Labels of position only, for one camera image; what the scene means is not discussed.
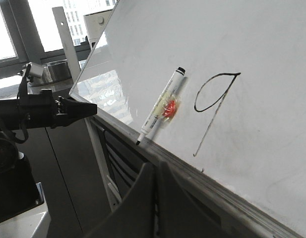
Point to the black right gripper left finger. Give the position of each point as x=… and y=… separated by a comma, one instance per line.
x=134, y=217

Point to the white whiteboard marker pen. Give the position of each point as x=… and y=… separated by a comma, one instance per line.
x=160, y=105

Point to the white perforated metal post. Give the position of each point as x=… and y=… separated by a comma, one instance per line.
x=66, y=40

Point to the grey panel below whiteboard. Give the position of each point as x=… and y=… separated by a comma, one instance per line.
x=123, y=162

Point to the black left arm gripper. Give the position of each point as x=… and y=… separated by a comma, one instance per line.
x=42, y=110

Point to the silver camera on stand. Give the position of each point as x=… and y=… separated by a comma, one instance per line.
x=33, y=72

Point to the round metal bowl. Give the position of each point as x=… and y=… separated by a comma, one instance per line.
x=56, y=71

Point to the white box behind whiteboard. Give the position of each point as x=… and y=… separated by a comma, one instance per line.
x=95, y=24

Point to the aluminium whiteboard tray rail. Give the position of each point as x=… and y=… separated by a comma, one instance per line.
x=197, y=183

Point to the red magnet taped to marker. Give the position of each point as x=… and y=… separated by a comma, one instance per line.
x=170, y=109

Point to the white whiteboard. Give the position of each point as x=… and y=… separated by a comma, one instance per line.
x=241, y=116

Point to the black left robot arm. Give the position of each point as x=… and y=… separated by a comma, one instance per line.
x=23, y=207

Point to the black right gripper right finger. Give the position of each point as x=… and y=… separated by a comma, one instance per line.
x=180, y=216

